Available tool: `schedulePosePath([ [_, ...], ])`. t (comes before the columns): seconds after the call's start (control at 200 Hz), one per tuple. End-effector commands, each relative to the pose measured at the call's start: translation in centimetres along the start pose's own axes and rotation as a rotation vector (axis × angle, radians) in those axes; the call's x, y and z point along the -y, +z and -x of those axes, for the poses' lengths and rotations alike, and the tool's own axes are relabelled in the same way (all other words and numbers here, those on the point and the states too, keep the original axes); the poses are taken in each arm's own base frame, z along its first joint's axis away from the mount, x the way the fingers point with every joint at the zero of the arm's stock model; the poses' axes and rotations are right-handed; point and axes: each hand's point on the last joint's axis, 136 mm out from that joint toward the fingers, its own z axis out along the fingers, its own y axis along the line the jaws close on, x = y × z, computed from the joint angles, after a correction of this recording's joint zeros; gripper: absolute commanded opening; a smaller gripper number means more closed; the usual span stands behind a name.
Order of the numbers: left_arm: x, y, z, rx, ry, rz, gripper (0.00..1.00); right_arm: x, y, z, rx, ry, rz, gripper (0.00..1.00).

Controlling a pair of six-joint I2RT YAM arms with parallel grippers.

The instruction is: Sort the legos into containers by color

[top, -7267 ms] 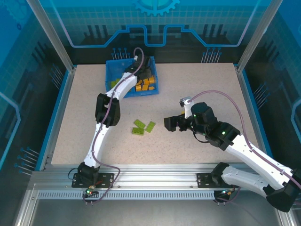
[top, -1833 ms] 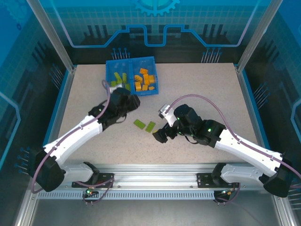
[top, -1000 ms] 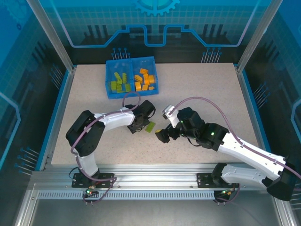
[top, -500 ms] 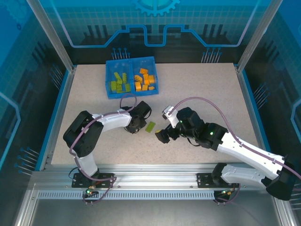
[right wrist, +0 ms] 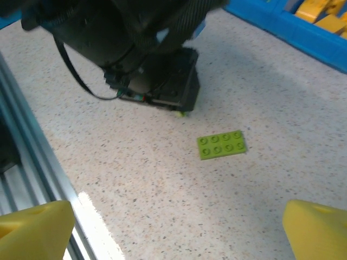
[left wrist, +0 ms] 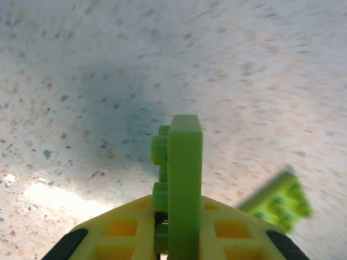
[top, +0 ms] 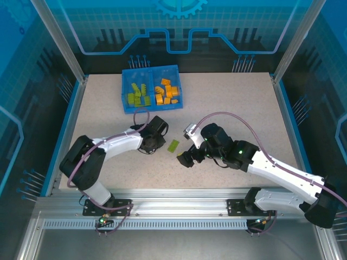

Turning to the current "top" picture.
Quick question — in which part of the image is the blue two-compartment plastic bin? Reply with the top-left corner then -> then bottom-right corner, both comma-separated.
121,64 -> 184,115

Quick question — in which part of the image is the blue table edge trim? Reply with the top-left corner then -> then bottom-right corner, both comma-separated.
40,75 -> 89,197
272,74 -> 313,176

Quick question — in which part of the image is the thin black right gripper cable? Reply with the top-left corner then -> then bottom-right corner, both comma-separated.
213,158 -> 232,169

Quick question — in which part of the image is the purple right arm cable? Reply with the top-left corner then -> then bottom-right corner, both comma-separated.
193,111 -> 347,236

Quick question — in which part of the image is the aluminium front rail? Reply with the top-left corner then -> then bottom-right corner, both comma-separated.
35,187 -> 315,220

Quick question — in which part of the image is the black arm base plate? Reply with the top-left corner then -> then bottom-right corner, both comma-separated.
227,198 -> 278,217
82,198 -> 134,217

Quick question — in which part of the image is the slotted grey cable tray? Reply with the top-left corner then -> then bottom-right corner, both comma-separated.
42,219 -> 250,231

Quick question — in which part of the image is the aluminium frame post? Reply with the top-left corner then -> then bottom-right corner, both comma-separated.
272,0 -> 327,82
30,0 -> 88,83

